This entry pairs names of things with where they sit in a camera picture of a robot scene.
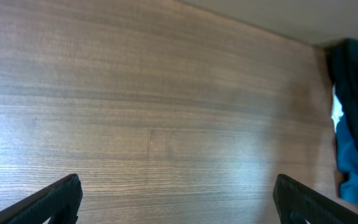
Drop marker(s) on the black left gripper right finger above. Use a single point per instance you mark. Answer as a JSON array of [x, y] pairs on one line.
[[297, 203]]

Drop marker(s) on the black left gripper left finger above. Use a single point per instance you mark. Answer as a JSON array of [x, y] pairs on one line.
[[57, 203]]

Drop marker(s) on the blue t-shirt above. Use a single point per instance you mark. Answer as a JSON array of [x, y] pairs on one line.
[[346, 153]]

